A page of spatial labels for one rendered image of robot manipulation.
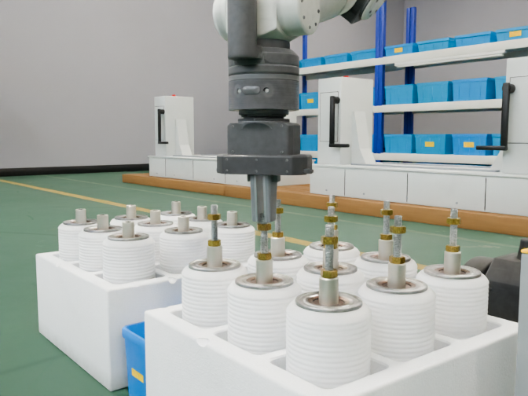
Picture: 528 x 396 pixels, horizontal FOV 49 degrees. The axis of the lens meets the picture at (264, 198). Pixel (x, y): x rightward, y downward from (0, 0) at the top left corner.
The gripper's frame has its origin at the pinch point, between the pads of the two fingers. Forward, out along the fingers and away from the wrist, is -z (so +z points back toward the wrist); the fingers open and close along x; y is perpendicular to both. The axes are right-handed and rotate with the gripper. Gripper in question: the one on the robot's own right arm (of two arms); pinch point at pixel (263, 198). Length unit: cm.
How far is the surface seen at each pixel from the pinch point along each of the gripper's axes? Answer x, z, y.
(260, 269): -0.1, -9.0, -1.1
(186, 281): -12.3, -12.5, 2.2
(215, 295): -7.8, -13.9, 2.1
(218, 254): -8.9, -9.0, 5.7
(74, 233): -53, -13, 30
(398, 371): 17.9, -18.0, -6.0
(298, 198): -77, -32, 279
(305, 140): -177, 1, 657
